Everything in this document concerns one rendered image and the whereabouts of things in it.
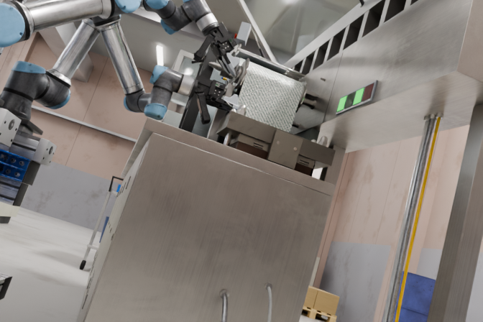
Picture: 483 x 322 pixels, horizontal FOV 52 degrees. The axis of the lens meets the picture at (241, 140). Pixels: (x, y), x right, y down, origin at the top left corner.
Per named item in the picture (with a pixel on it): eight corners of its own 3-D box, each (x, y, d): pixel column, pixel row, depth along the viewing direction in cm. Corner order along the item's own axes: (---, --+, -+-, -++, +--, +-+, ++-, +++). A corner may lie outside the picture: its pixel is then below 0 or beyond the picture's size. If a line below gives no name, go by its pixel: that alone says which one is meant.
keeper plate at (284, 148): (265, 159, 168) (274, 130, 171) (292, 169, 170) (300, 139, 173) (268, 159, 166) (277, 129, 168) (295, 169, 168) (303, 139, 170)
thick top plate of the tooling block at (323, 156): (215, 134, 182) (221, 118, 183) (313, 169, 190) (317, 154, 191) (226, 126, 166) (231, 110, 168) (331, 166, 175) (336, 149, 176)
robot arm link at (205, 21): (198, 19, 191) (194, 26, 198) (204, 29, 191) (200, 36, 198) (214, 11, 193) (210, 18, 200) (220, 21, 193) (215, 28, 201)
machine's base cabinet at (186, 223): (83, 285, 377) (123, 178, 395) (164, 308, 390) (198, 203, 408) (44, 423, 136) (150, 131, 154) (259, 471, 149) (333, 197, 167)
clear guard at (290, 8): (239, -2, 297) (240, -2, 297) (279, 72, 298) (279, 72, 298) (308, -109, 197) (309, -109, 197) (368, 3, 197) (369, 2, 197)
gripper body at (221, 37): (238, 46, 194) (223, 19, 193) (220, 55, 191) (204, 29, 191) (233, 52, 201) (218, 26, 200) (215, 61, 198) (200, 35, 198)
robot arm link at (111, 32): (71, -9, 175) (122, 117, 192) (86, -14, 167) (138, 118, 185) (98, -17, 182) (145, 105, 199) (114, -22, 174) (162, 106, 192)
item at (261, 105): (228, 126, 188) (243, 82, 192) (284, 146, 192) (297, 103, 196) (228, 126, 187) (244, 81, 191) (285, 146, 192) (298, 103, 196)
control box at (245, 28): (233, 42, 262) (238, 26, 264) (245, 46, 262) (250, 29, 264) (233, 37, 255) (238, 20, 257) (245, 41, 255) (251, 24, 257)
